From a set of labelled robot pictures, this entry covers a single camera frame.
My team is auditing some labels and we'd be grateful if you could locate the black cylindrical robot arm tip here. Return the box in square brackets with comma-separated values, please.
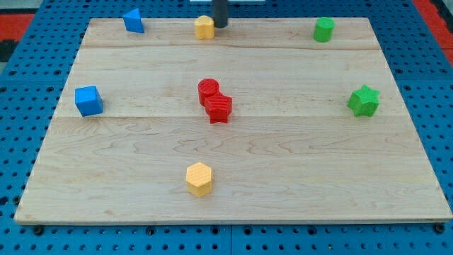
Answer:
[212, 0, 229, 28]

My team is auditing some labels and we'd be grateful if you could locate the yellow heart block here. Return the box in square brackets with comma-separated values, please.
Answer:
[194, 16, 215, 40]

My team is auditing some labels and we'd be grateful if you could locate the red star block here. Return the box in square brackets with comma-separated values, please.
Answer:
[204, 93, 232, 124]

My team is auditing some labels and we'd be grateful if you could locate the red cylinder block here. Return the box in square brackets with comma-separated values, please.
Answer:
[197, 78, 219, 106]

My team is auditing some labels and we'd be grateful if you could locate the yellow hexagon block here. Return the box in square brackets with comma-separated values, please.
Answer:
[185, 162, 213, 198]

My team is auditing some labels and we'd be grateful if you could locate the wooden board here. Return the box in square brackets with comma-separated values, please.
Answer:
[15, 18, 452, 225]

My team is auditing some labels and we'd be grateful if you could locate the green cylinder block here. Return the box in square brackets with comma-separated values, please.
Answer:
[313, 17, 336, 43]

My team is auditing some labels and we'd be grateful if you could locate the green star block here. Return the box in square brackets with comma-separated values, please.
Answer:
[347, 84, 380, 117]

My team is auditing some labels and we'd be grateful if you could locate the blue triangle block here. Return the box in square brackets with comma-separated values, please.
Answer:
[122, 8, 144, 33]

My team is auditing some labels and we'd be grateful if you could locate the blue cube block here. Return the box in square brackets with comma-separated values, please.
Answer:
[74, 86, 103, 117]

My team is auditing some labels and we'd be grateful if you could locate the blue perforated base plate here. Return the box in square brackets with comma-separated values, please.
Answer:
[1, 0, 452, 254]

